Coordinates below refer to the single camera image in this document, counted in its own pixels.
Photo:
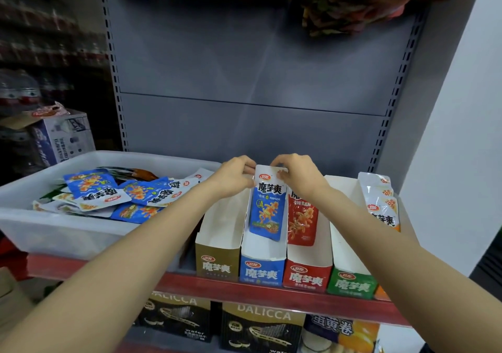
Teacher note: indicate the person's right forearm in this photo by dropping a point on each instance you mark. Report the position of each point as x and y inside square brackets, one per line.
[400, 278]

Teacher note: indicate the person's left forearm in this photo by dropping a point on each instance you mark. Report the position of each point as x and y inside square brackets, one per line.
[102, 286]

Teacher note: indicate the gold display box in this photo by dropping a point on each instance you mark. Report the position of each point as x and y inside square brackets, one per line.
[219, 266]

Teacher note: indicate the red plastic bag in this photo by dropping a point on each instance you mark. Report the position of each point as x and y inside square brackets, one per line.
[9, 259]

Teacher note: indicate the yellow blue biscuit carton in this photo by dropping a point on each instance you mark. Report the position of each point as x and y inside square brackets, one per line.
[345, 335]

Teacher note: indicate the red snack packets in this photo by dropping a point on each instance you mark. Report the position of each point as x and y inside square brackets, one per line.
[302, 223]

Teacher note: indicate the green display box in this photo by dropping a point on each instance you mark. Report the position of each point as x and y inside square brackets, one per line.
[351, 284]

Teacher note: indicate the white plastic bin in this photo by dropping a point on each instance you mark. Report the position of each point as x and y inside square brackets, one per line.
[47, 239]

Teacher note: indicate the dark rack of bottled water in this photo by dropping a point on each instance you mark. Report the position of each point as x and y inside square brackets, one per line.
[47, 51]

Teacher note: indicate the white blue carton box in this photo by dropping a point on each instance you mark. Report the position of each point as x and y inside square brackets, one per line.
[67, 137]

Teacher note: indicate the blue display box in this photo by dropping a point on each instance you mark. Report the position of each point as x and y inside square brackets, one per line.
[263, 272]

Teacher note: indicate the orange display box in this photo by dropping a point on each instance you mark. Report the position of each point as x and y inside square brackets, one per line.
[381, 294]

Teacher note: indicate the blue snack packets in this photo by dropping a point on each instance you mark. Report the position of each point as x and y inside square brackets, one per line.
[268, 207]

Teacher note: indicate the person's left hand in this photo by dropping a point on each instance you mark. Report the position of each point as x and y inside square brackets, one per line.
[229, 178]

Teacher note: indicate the pile of snack packets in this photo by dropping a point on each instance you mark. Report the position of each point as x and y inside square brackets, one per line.
[94, 188]

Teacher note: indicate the person's right hand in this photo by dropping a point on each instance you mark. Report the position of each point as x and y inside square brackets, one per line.
[302, 178]

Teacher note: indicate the orange snack packets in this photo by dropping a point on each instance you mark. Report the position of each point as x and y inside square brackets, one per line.
[380, 200]

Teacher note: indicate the red display box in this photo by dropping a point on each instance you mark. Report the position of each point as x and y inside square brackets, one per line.
[307, 277]

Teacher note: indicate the hanging yellow green snack bags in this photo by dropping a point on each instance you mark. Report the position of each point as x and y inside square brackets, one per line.
[345, 11]

